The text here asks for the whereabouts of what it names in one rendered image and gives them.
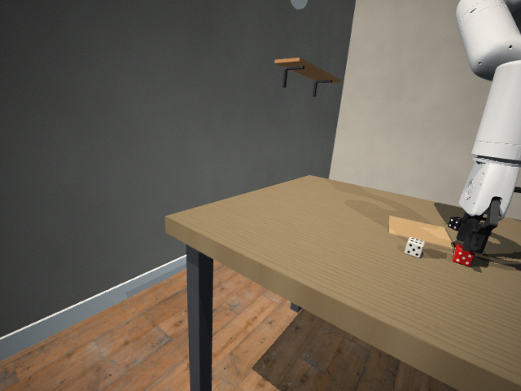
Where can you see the tan flat mat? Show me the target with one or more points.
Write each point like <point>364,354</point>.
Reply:
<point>431,234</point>

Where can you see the white die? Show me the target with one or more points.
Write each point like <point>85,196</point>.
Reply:
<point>414,247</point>

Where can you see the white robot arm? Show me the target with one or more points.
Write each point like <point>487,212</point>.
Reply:
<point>491,35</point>

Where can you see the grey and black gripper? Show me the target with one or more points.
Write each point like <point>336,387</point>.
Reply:
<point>490,186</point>

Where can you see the red die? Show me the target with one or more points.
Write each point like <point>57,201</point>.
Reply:
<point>462,257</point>

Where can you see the black die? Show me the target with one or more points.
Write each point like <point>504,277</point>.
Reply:
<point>455,223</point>

